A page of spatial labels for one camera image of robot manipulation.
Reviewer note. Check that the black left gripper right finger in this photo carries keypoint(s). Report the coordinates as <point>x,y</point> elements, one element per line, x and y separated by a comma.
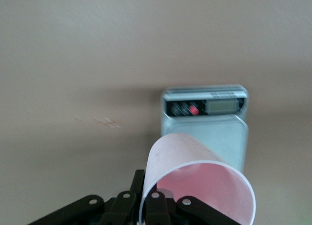
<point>195,210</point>

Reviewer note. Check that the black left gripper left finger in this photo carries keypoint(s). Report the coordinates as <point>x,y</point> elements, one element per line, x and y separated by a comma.
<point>122,208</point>

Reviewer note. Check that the pink paper cup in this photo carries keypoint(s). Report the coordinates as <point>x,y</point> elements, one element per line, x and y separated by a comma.
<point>182,152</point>

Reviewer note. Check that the silver digital kitchen scale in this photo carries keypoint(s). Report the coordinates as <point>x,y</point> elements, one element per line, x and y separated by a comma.
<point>207,108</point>

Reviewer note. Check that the brown table cover sheet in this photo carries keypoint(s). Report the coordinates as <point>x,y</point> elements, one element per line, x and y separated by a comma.
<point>73,64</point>

